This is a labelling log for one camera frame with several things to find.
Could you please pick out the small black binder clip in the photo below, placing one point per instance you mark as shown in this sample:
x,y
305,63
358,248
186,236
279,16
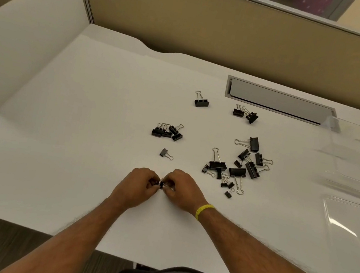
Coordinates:
x,y
163,153
160,184

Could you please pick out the clear plastic lid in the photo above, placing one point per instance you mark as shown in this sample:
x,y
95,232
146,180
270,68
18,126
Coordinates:
x,y
356,224

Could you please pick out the tan fabric partition panel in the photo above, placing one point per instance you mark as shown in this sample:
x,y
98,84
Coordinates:
x,y
217,28

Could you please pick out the person's left hand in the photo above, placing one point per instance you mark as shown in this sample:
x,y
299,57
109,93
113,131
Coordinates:
x,y
133,187

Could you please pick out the person's right forearm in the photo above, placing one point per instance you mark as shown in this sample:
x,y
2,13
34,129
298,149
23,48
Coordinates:
x,y
264,267

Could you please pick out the clear plastic container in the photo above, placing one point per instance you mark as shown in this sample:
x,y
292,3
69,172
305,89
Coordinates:
x,y
356,159

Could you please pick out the yellow wristband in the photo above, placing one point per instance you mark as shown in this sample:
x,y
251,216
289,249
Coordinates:
x,y
204,209

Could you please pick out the pile of black binder clips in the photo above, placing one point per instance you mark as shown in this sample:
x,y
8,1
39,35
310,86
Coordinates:
x,y
218,165

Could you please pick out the person's right hand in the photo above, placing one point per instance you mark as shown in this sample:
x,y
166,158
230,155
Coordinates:
x,y
186,190

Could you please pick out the white curved side divider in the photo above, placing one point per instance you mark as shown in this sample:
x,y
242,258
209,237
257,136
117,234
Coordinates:
x,y
22,38

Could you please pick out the person's left forearm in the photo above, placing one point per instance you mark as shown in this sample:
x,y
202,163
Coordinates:
x,y
75,237

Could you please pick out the medium black binder clip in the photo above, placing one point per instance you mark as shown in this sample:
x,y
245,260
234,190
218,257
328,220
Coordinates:
x,y
156,133
252,118
166,134
238,112
201,103
177,137

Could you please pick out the person's right fingers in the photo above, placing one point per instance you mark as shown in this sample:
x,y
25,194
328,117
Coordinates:
x,y
169,188

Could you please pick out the person's left fingers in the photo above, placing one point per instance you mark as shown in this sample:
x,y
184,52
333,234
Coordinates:
x,y
152,183

